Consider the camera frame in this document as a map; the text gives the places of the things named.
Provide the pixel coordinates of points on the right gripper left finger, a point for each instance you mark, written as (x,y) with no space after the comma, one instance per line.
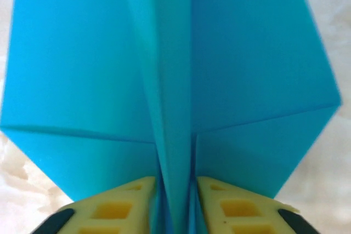
(142,212)

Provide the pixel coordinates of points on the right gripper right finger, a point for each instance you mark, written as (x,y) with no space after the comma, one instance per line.
(211,212)

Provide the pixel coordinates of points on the blue paper sheet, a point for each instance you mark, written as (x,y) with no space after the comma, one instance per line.
(82,67)

